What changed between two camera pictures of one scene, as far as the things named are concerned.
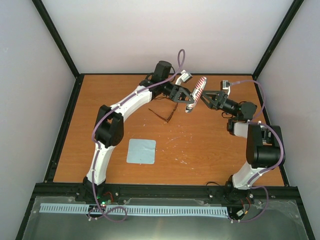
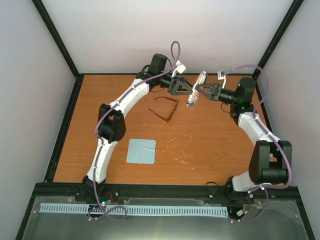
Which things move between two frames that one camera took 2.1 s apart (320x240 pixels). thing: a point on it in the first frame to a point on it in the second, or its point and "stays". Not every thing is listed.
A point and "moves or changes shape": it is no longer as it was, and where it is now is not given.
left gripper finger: (186, 90) to (186, 82)
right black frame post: (294, 7) stays
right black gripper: (219, 101) to (214, 87)
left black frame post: (53, 32) stays
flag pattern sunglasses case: (196, 94) moves or changes shape
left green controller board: (103, 203) stays
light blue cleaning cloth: (141, 151) stays
